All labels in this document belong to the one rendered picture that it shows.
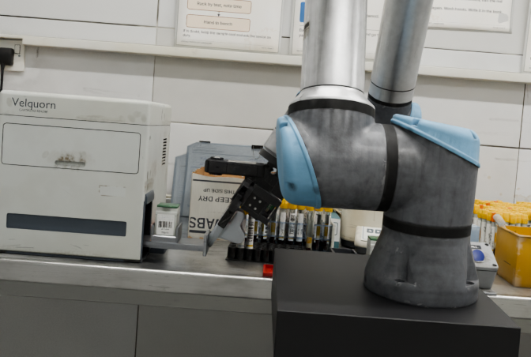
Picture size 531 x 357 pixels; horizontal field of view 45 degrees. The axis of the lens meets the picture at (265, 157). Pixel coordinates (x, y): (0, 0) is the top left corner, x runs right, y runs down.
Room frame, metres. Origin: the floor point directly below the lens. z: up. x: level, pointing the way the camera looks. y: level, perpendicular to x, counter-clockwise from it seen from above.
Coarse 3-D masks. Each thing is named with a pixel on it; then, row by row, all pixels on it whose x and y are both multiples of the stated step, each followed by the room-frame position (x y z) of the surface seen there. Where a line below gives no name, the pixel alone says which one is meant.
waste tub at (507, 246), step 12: (504, 228) 1.29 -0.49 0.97; (516, 228) 1.34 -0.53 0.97; (528, 228) 1.34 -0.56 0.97; (504, 240) 1.29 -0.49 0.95; (516, 240) 1.23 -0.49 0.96; (528, 240) 1.21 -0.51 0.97; (504, 252) 1.29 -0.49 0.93; (516, 252) 1.22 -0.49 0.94; (528, 252) 1.21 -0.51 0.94; (504, 264) 1.28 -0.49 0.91; (516, 264) 1.22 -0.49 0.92; (528, 264) 1.21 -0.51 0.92; (504, 276) 1.27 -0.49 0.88; (516, 276) 1.22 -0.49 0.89; (528, 276) 1.21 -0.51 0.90
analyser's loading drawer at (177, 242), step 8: (152, 224) 1.19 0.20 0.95; (152, 232) 1.19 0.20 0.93; (176, 232) 1.19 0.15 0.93; (208, 232) 1.22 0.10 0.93; (144, 240) 1.19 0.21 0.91; (152, 240) 1.19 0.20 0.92; (160, 240) 1.19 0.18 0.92; (168, 240) 1.19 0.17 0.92; (176, 240) 1.19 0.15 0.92; (184, 240) 1.22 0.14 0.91; (192, 240) 1.23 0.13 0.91; (200, 240) 1.24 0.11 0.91; (208, 240) 1.22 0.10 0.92; (160, 248) 1.19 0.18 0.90; (168, 248) 1.19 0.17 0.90; (176, 248) 1.19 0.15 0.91; (184, 248) 1.19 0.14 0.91; (192, 248) 1.19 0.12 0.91; (200, 248) 1.19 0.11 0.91; (208, 248) 1.23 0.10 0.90
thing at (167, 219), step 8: (160, 208) 1.20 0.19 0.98; (168, 208) 1.20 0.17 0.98; (160, 216) 1.20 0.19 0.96; (168, 216) 1.20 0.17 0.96; (176, 216) 1.20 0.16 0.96; (160, 224) 1.20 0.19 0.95; (168, 224) 1.20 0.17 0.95; (176, 224) 1.20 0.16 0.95; (160, 232) 1.20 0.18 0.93; (168, 232) 1.20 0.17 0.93
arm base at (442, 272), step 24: (384, 216) 0.86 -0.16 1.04; (384, 240) 0.84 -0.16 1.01; (408, 240) 0.81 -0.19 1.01; (432, 240) 0.80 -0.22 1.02; (456, 240) 0.81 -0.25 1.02; (384, 264) 0.83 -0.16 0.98; (408, 264) 0.81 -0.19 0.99; (432, 264) 0.80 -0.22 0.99; (456, 264) 0.80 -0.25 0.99; (384, 288) 0.82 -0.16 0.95; (408, 288) 0.80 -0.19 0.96; (432, 288) 0.79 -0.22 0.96; (456, 288) 0.80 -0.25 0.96
